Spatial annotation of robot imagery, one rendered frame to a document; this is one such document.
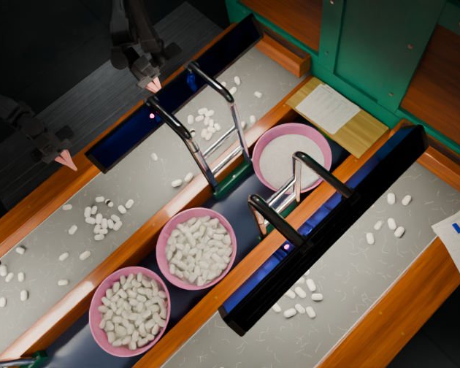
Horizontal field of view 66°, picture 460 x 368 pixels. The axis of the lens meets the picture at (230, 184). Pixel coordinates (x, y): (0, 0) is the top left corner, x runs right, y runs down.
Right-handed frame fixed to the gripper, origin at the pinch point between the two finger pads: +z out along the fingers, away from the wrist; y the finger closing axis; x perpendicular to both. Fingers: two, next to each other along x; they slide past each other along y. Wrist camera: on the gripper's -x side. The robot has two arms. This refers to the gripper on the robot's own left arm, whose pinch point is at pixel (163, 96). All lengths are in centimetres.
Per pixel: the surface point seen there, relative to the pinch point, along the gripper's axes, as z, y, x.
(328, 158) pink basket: 49, 25, -29
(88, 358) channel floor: 47, -78, -17
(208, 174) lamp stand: 26.2, -9.0, -25.5
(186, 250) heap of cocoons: 41, -31, -21
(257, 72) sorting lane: 16.1, 35.0, 1.6
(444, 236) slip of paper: 80, 28, -57
